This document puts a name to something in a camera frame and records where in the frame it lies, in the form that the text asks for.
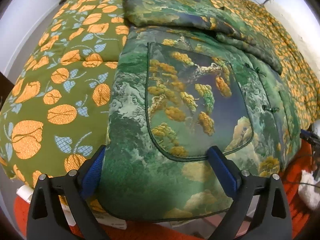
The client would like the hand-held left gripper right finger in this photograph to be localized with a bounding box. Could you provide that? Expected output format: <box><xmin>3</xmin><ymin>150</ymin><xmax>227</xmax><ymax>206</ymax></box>
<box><xmin>206</xmin><ymin>146</ymin><xmax>293</xmax><ymax>240</ymax></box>

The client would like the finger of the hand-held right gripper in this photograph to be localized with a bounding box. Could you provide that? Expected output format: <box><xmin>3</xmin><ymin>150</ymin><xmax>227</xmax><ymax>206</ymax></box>
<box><xmin>299</xmin><ymin>129</ymin><xmax>320</xmax><ymax>146</ymax></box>

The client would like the green quilt with orange flowers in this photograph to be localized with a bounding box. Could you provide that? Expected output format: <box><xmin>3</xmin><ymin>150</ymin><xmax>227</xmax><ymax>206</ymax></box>
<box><xmin>0</xmin><ymin>0</ymin><xmax>320</xmax><ymax>214</ymax></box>

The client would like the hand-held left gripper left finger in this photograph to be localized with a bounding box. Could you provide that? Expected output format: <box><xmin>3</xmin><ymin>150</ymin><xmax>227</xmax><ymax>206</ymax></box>
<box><xmin>26</xmin><ymin>145</ymin><xmax>108</xmax><ymax>240</ymax></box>

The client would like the cream padded headboard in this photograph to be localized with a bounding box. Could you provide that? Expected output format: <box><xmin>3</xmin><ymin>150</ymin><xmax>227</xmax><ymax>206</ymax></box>
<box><xmin>262</xmin><ymin>0</ymin><xmax>320</xmax><ymax>64</ymax></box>

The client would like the green landscape print padded jacket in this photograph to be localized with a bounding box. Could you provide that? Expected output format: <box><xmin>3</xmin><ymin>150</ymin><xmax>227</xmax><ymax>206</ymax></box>
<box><xmin>99</xmin><ymin>0</ymin><xmax>302</xmax><ymax>221</ymax></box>

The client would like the dark wooden cabinet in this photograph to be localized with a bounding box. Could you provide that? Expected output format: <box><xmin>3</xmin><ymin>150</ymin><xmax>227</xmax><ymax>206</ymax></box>
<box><xmin>0</xmin><ymin>71</ymin><xmax>12</xmax><ymax>87</ymax></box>

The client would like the worn white bed base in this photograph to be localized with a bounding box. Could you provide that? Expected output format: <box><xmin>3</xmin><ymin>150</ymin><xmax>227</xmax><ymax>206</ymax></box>
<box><xmin>16</xmin><ymin>185</ymin><xmax>253</xmax><ymax>230</ymax></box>

